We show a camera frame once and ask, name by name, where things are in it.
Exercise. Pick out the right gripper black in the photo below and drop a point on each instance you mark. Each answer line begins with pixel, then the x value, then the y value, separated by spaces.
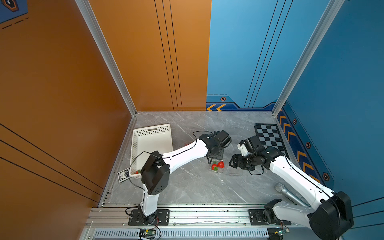
pixel 236 162

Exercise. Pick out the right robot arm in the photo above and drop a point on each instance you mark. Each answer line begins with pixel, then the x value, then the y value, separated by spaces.
pixel 327 213

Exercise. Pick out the green circuit board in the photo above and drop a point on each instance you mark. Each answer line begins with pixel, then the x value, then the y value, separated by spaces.
pixel 277 234
pixel 147 234

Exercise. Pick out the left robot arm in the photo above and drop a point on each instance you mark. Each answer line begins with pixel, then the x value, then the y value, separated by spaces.
pixel 157 169

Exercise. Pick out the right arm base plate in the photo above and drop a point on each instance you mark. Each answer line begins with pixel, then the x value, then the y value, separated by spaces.
pixel 261 218

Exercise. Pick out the silver microphone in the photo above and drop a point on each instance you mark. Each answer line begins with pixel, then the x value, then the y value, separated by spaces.
pixel 280 188

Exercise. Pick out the white perforated plastic basket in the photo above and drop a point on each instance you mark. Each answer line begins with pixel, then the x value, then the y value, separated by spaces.
pixel 148 139

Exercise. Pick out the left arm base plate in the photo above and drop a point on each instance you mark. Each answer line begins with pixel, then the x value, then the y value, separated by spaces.
pixel 160 218

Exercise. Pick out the green circuit board right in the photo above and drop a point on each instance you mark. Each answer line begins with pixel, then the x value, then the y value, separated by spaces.
pixel 277 234

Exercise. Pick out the black white chessboard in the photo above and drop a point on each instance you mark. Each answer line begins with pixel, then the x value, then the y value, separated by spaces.
pixel 270 136

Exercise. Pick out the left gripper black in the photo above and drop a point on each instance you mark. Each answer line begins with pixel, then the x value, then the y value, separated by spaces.
pixel 221 156

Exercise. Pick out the green circuit board left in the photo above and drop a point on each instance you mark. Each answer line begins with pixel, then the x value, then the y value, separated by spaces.
pixel 147 234

